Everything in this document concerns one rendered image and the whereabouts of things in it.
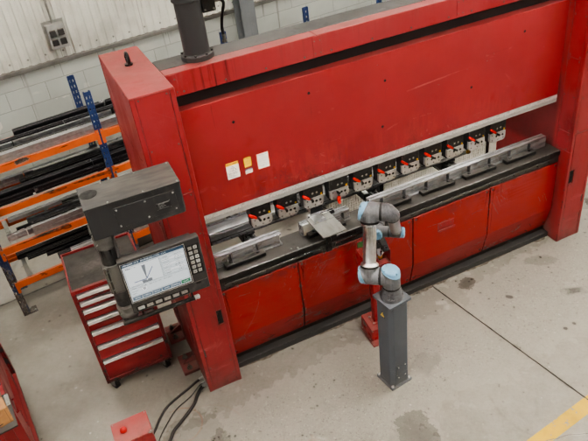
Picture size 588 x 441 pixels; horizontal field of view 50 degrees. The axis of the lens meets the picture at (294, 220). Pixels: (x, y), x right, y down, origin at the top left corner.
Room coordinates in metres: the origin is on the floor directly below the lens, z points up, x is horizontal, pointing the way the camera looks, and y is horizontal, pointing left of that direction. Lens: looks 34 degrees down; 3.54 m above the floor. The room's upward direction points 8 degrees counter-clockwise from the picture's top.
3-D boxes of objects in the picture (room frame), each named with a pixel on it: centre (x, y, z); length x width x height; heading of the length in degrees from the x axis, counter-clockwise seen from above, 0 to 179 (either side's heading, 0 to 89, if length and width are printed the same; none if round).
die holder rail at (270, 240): (3.55, 0.35, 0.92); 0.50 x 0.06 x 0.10; 111
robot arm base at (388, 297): (3.03, -0.56, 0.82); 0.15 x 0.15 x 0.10
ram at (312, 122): (3.98, -0.77, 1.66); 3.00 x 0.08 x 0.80; 111
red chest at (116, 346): (3.53, 1.36, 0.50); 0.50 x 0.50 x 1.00; 21
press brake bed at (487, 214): (3.94, -0.79, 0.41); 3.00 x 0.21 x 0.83; 111
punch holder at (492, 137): (4.31, -1.64, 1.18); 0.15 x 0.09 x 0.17; 111
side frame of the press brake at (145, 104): (3.56, 0.81, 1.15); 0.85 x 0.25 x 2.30; 21
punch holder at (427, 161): (4.09, -1.08, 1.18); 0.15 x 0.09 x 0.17; 111
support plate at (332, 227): (3.60, -0.22, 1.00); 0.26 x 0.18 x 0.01; 21
